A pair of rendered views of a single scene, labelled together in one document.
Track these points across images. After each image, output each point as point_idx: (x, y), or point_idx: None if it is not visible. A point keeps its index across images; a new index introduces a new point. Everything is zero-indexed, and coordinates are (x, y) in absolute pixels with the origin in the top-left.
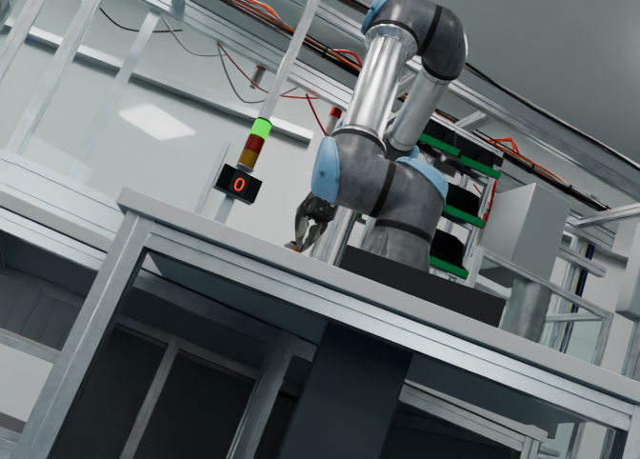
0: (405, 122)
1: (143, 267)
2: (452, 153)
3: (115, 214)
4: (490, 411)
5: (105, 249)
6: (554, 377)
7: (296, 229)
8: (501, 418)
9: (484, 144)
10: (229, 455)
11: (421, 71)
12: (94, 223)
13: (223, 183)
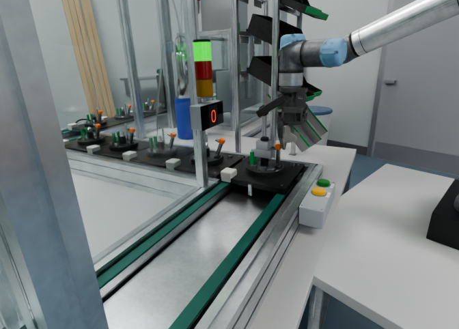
0: (391, 40)
1: (308, 297)
2: (318, 15)
3: (261, 282)
4: (352, 161)
5: (298, 327)
6: None
7: (281, 137)
8: (353, 160)
9: None
10: (314, 288)
11: (455, 3)
12: (254, 308)
13: (205, 124)
